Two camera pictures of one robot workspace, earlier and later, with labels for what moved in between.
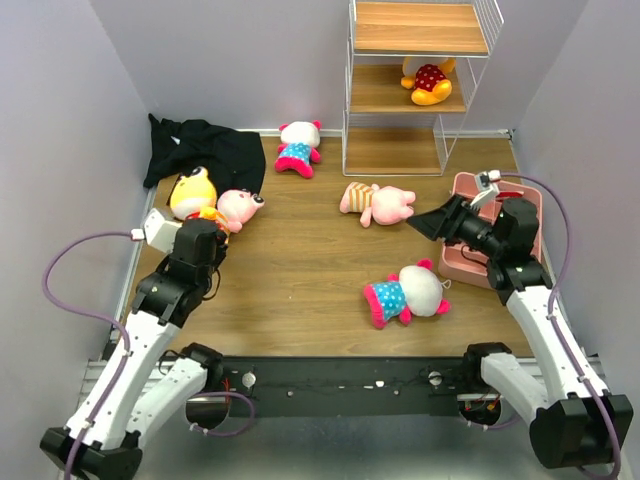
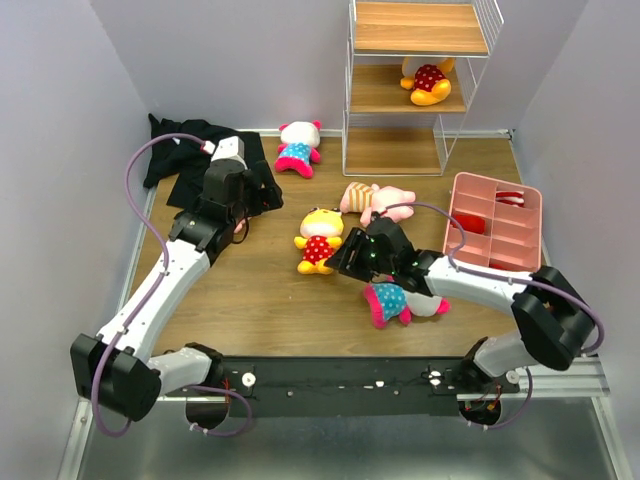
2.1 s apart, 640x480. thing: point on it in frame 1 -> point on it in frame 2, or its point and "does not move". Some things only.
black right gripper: x=455 y=220 -> x=358 y=255
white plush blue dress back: x=299 y=149 does not move
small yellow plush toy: x=194 y=195 -> x=320 y=237
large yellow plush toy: x=429 y=84 does not move
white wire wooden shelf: x=385 y=133 does not move
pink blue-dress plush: x=417 y=290 does not move
